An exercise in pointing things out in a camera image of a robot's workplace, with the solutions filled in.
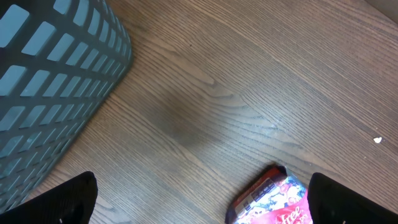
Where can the small white crumb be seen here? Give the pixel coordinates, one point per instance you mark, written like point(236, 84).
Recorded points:
point(377, 140)

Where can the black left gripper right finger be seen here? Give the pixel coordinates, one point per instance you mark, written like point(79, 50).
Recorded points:
point(331, 202)

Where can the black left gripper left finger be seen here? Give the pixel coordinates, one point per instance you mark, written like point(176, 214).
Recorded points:
point(71, 202)

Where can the grey plastic mesh basket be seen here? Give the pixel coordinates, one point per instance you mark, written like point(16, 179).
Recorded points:
point(60, 59)

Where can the pink purple sanitary pad pack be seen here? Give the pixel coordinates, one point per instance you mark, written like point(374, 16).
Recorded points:
point(276, 197)

